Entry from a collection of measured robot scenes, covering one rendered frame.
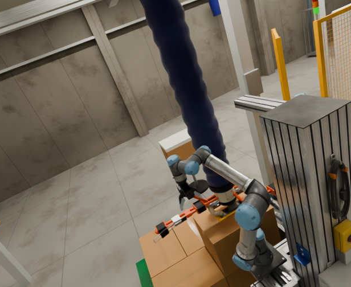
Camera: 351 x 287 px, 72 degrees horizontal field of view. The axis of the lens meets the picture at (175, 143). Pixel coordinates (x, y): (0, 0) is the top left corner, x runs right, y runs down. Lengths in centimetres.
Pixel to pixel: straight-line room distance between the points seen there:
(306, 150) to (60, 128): 706
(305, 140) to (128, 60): 682
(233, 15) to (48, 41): 542
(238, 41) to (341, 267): 233
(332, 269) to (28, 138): 731
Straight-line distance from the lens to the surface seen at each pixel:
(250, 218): 123
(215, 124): 176
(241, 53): 306
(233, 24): 302
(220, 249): 218
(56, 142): 774
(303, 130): 101
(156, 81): 775
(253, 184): 133
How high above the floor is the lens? 249
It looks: 24 degrees down
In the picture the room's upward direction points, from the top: 22 degrees counter-clockwise
